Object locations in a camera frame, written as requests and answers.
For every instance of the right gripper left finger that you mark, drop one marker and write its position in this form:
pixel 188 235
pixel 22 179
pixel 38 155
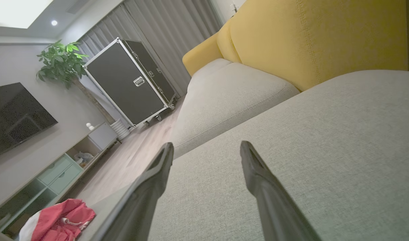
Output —
pixel 141 207

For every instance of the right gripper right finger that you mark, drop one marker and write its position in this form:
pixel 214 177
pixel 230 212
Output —
pixel 274 207

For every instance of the red white numbered jersey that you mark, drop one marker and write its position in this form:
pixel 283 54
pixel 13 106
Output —
pixel 64 212

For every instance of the large grey chaise cushion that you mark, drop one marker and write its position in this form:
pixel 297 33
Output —
pixel 325 150

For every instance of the grey white crumpled bag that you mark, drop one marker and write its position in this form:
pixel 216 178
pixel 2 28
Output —
pixel 83 158

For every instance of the white ribbed plant pot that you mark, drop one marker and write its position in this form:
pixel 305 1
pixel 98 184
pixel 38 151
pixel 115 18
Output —
pixel 120 130

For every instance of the low wooden tv cabinet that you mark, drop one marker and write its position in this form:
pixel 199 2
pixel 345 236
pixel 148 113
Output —
pixel 57 174

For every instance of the small white figurine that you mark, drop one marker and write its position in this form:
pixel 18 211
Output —
pixel 90 126

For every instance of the black aluminium-edged flight case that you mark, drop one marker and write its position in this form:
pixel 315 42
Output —
pixel 124 83

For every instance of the black flat television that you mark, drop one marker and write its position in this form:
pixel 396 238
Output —
pixel 17 117

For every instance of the green leafy indoor plant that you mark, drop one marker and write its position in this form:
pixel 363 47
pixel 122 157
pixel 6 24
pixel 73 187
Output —
pixel 60 62

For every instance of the wide yellow back cushion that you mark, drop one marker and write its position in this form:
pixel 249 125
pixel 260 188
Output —
pixel 325 36

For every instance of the grey pleated curtain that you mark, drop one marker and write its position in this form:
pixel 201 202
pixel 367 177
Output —
pixel 164 26

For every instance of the bright ceiling light panel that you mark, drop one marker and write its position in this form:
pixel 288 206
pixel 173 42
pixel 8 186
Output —
pixel 13 11

